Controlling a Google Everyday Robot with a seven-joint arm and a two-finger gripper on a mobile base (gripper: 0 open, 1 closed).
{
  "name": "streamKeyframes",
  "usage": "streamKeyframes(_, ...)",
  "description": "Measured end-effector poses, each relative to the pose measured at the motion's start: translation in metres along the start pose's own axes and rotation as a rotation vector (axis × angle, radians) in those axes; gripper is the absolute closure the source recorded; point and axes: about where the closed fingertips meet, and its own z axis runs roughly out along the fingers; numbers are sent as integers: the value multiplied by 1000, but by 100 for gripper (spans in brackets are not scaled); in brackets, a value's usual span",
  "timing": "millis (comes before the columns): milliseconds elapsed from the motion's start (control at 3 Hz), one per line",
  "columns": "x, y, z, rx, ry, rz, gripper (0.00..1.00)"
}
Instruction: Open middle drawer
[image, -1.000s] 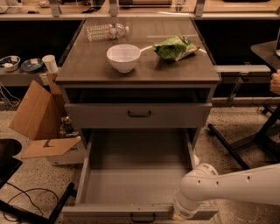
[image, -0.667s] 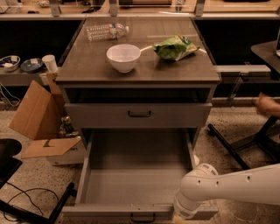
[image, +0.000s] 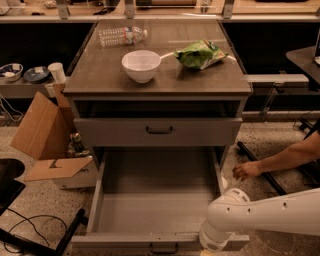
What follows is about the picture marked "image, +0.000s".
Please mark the grey drawer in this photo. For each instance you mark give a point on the grey drawer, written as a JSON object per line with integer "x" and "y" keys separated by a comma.
{"x": 151, "y": 200}
{"x": 158, "y": 131}

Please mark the person's forearm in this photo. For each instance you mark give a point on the person's forearm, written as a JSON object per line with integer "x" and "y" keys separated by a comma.
{"x": 294, "y": 155}

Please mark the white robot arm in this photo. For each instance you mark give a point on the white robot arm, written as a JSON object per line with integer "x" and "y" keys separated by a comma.
{"x": 233, "y": 211}

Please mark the grey top drawer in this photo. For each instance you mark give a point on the grey top drawer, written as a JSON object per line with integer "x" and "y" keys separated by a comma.
{"x": 158, "y": 131}

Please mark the grey drawer cabinet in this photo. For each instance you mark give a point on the grey drawer cabinet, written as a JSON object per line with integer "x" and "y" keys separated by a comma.
{"x": 100, "y": 88}

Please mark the open cardboard box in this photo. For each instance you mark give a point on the open cardboard box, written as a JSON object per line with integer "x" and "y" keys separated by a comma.
{"x": 43, "y": 135}

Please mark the person's bare hand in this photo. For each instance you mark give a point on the person's bare hand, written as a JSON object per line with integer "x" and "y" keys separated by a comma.
{"x": 247, "y": 170}

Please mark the small figurine in box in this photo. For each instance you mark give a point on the small figurine in box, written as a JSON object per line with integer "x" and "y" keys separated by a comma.
{"x": 76, "y": 148}

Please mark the green chip bag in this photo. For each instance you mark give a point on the green chip bag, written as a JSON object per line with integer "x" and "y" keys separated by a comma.
{"x": 200, "y": 55}

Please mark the black stand base left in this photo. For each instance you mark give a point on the black stand base left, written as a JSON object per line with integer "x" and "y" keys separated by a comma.
{"x": 10, "y": 189}

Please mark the dark side table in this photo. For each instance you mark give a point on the dark side table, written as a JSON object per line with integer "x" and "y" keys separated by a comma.
{"x": 304, "y": 59}

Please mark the clear plastic water bottle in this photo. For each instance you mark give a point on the clear plastic water bottle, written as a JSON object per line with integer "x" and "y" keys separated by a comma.
{"x": 121, "y": 36}

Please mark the white paper cup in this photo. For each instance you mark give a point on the white paper cup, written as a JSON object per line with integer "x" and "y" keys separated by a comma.
{"x": 57, "y": 72}

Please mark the blue patterned bowl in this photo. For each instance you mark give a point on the blue patterned bowl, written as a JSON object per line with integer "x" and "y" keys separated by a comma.
{"x": 37, "y": 74}

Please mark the white patterned bowl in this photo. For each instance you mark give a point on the white patterned bowl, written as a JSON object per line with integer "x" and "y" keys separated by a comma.
{"x": 11, "y": 72}

